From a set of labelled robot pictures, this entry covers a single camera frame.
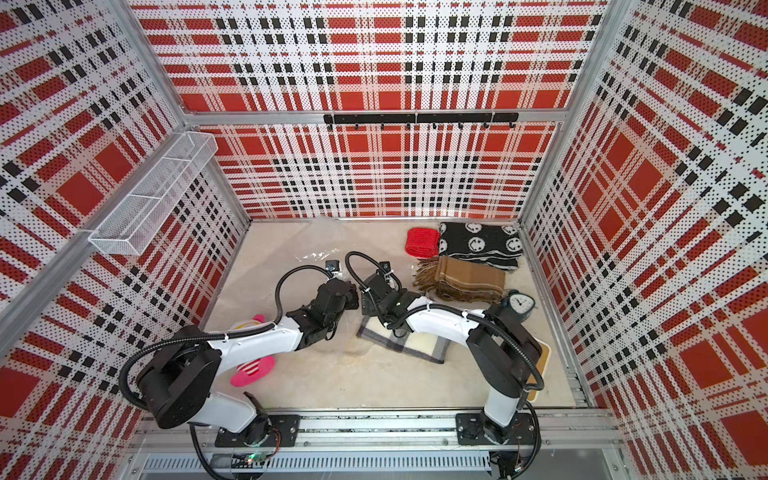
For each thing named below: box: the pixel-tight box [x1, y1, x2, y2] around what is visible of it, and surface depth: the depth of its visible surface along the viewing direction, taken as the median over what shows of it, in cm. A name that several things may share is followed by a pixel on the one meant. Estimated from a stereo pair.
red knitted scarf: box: [405, 227, 440, 259], surface depth 113 cm
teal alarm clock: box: [501, 289, 538, 322], surface depth 95 cm
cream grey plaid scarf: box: [356, 315, 451, 364], surface depth 85 cm
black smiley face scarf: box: [438, 222, 524, 270], surface depth 109 cm
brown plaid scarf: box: [412, 256, 506, 303], surface depth 100 cm
